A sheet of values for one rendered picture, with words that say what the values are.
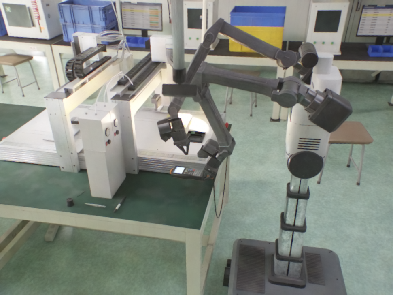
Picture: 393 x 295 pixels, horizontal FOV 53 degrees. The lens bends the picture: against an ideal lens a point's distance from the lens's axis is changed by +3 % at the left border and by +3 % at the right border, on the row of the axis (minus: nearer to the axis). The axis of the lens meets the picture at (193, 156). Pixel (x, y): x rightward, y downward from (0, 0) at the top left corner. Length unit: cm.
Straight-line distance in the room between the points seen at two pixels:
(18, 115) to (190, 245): 189
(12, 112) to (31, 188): 115
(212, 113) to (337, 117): 52
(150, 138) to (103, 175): 53
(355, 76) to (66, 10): 396
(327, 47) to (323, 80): 305
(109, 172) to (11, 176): 67
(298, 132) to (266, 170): 203
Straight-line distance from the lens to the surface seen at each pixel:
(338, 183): 375
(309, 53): 168
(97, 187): 215
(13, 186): 244
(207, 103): 170
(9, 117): 333
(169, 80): 264
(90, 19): 515
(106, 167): 204
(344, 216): 338
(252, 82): 156
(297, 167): 187
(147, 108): 292
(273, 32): 464
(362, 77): 617
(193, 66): 190
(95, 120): 193
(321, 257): 258
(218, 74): 158
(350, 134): 357
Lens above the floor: 202
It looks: 31 degrees down
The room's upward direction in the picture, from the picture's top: 1 degrees counter-clockwise
